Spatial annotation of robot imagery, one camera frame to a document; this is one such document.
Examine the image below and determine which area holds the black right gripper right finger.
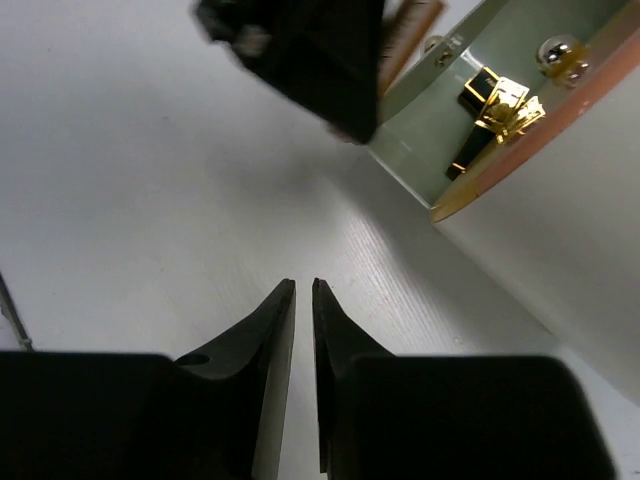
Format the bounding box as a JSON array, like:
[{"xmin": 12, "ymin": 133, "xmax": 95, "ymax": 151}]
[{"xmin": 312, "ymin": 278, "xmax": 397, "ymax": 479}]

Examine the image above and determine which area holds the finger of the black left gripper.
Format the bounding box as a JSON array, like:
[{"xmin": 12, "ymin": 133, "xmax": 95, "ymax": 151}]
[{"xmin": 193, "ymin": 0, "xmax": 384, "ymax": 144}]

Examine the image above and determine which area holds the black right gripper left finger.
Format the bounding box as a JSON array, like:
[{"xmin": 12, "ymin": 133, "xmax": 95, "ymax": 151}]
[{"xmin": 175, "ymin": 279, "xmax": 296, "ymax": 479}]

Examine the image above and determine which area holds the black gold lipstick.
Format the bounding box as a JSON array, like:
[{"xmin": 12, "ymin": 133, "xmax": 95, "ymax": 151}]
[{"xmin": 446, "ymin": 67, "xmax": 499, "ymax": 180}]

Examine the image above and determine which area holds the copper black lipstick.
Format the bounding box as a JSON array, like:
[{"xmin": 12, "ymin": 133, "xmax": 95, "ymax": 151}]
[{"xmin": 474, "ymin": 77, "xmax": 546, "ymax": 144}]

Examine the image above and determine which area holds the cream round drawer organizer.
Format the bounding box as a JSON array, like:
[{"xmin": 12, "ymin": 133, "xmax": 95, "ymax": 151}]
[{"xmin": 434, "ymin": 1, "xmax": 639, "ymax": 400}]

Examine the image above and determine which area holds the orange drawer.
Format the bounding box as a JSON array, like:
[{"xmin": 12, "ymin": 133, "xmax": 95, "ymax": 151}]
[{"xmin": 474, "ymin": 34, "xmax": 640, "ymax": 197}]

